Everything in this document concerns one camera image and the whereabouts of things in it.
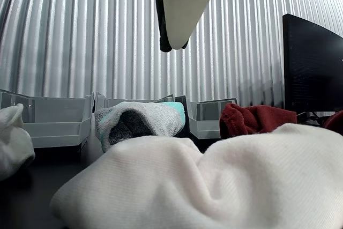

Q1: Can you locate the dark red sock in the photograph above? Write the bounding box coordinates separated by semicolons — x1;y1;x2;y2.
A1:
323;110;343;136
219;102;298;140

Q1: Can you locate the plain white sock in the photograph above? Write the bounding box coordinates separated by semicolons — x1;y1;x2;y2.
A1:
50;123;343;229

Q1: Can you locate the grey plastic bin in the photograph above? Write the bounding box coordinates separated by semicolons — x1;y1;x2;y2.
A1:
189;97;238;140
0;88;96;149
95;91;191;140

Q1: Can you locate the black computer monitor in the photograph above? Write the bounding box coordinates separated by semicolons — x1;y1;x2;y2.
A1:
282;13;343;113

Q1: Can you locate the black monitor cable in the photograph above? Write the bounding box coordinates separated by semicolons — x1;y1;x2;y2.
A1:
297;110;330;127

